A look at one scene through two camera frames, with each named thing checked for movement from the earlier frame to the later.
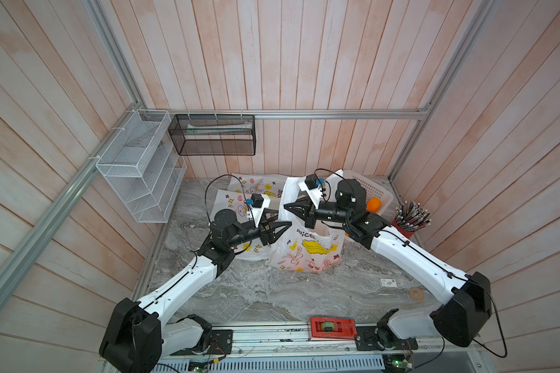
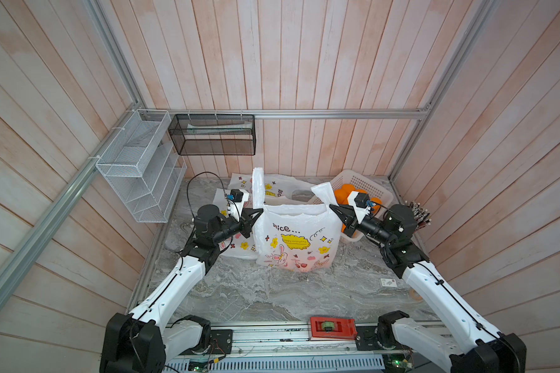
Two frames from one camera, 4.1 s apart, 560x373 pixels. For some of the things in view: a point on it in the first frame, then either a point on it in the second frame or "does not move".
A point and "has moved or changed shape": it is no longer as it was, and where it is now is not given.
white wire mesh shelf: x=143 y=166 does not move
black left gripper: x=269 y=235 to x=249 y=221
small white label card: x=388 y=282 does not move
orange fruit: x=374 y=204 does not move
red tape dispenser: x=333 y=328 does not move
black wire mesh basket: x=214 y=134 does not move
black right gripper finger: x=300 y=207 to x=345 y=213
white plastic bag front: x=302 y=249 has moved or changed shape
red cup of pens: x=411 y=217 does not move
